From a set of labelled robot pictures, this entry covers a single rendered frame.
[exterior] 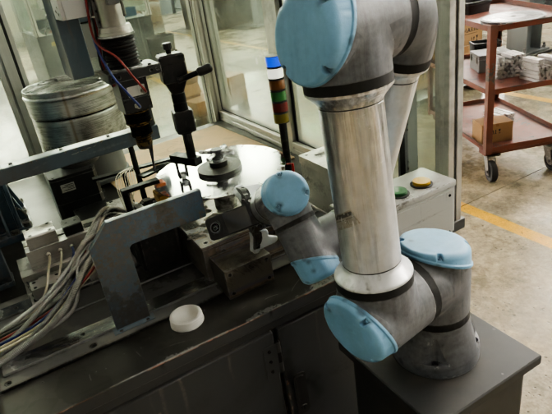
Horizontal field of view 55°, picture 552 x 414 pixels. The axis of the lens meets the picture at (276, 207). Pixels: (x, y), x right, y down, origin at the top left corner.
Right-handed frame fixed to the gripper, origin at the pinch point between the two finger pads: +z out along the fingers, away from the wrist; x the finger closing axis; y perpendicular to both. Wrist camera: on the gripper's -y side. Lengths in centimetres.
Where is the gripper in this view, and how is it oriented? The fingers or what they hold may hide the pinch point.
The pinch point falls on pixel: (242, 221)
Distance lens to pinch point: 119.9
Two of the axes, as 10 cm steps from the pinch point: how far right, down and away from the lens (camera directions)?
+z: -2.2, 1.5, 9.6
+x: -2.8, -9.5, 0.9
